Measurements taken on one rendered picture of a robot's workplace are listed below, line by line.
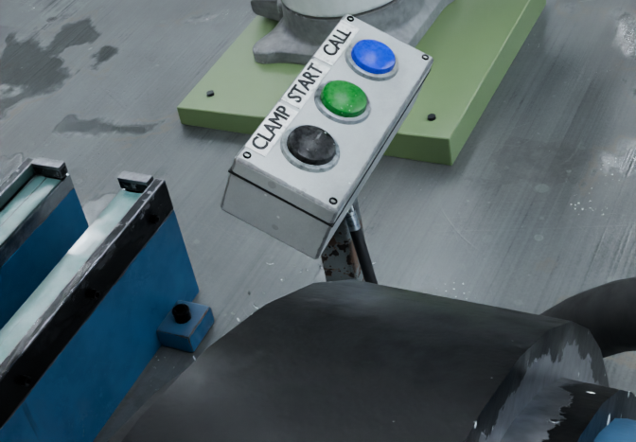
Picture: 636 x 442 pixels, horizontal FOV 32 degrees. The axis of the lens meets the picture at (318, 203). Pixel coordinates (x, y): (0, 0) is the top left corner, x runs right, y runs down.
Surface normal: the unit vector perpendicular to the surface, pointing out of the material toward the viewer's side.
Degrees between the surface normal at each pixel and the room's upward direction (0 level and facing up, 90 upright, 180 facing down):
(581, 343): 90
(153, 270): 90
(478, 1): 2
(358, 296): 32
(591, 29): 0
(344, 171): 26
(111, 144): 0
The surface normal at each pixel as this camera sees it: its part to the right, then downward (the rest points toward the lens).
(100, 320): 0.90, 0.15
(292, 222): -0.40, 0.62
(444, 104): -0.20, -0.76
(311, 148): 0.25, -0.60
